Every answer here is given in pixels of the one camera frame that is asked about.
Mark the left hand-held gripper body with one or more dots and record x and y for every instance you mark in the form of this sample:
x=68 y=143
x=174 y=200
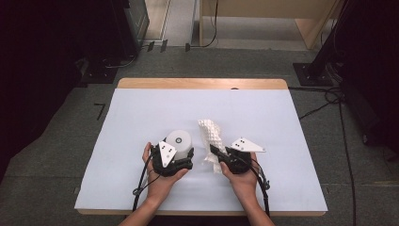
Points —
x=166 y=153

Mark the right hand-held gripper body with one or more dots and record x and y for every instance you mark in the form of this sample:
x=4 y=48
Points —
x=246 y=146

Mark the white waffle cloth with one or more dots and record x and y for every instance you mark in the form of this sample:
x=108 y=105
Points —
x=211 y=132

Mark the person's left hand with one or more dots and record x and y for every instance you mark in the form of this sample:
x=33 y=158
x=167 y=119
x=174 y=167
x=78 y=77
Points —
x=161 y=186

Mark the person's right hand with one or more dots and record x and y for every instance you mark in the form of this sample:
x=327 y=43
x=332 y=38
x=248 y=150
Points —
x=244 y=185

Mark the white paper table sheet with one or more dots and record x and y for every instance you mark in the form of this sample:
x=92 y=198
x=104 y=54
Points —
x=204 y=106

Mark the wooden table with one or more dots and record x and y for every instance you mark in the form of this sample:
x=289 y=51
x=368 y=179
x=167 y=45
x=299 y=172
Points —
x=200 y=83

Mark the black metal stand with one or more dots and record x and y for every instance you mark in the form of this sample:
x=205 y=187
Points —
x=313 y=73

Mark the black cabinet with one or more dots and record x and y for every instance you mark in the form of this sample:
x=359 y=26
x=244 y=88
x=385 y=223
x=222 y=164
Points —
x=130 y=28

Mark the light wooden desk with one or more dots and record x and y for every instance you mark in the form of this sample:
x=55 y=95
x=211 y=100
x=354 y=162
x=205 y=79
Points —
x=266 y=8

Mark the dark curtain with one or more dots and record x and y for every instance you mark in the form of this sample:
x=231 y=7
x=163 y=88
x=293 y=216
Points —
x=37 y=78
x=376 y=62

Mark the black stand base plate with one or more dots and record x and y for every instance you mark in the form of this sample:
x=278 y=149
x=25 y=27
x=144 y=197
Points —
x=98 y=74

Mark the small black floor bracket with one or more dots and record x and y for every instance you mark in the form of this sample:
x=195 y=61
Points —
x=151 y=46
x=187 y=47
x=163 y=45

